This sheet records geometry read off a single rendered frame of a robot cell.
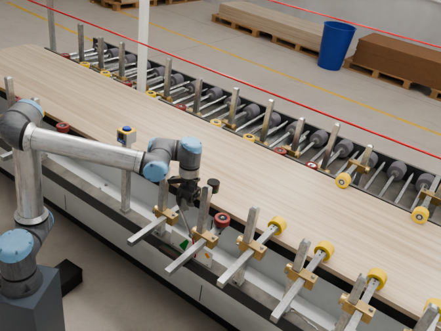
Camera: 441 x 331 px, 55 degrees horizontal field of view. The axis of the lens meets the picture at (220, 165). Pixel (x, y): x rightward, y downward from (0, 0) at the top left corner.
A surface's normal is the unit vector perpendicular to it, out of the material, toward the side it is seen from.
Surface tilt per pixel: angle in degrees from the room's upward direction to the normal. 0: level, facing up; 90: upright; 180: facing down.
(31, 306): 0
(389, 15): 90
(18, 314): 90
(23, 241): 5
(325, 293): 90
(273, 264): 90
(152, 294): 0
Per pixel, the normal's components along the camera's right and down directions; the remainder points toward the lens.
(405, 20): -0.62, 0.36
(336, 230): 0.14, -0.83
